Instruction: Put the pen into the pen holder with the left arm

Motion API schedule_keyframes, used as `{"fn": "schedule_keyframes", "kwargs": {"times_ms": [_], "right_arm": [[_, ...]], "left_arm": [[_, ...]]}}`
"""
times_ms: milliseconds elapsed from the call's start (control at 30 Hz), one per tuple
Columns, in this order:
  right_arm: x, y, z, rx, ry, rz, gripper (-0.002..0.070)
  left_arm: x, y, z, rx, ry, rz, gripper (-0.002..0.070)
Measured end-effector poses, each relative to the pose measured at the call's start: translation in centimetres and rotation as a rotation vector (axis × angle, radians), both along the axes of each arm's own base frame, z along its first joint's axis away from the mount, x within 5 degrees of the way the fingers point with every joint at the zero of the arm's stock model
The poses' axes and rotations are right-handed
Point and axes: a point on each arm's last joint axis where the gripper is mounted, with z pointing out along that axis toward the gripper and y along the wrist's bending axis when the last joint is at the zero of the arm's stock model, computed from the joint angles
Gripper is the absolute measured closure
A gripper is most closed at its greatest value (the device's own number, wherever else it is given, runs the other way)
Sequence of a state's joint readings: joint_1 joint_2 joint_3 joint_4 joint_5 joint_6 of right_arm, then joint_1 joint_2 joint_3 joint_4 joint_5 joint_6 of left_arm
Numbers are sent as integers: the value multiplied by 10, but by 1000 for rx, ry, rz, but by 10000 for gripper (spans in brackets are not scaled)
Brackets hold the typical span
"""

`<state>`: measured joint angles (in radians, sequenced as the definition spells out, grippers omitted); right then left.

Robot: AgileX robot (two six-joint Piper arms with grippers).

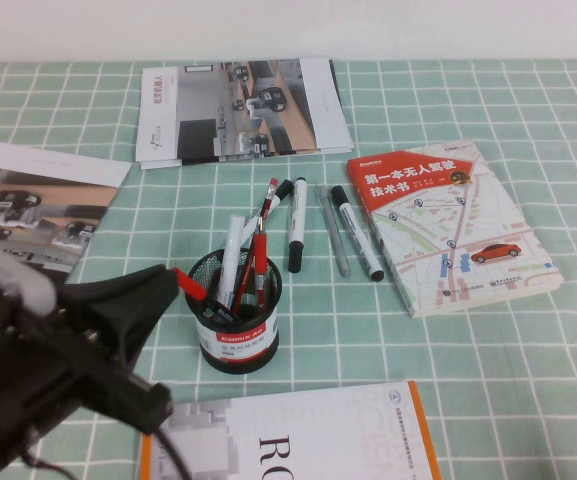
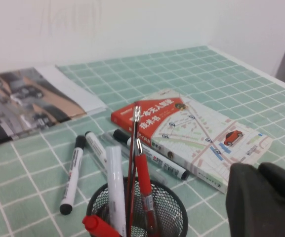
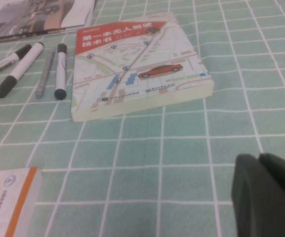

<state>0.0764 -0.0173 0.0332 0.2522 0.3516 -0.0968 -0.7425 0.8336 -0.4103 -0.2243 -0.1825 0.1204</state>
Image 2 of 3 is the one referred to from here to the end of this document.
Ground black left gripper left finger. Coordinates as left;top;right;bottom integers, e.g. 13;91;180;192
225;162;285;237

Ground red gel pen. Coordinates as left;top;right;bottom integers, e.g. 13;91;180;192
133;138;161;237

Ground black mesh pen holder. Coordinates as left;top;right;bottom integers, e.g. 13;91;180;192
86;177;190;237

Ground translucent grey pen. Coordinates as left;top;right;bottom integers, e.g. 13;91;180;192
99;132;169;185

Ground white marker with black cap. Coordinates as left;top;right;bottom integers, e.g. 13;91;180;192
59;135;86;215
84;131;110;173
113;129;190;181

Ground red and white book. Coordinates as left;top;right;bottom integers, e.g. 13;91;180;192
110;88;274;195

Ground green checkered tablecloth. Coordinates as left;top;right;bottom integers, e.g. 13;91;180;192
0;45;285;237

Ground all-white capped marker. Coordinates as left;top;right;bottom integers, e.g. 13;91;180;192
106;145;127;234

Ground red-capped black marker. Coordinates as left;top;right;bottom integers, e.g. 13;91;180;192
81;214;122;237

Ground robot photo brochure stack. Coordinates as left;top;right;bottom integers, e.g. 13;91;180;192
0;66;108;149

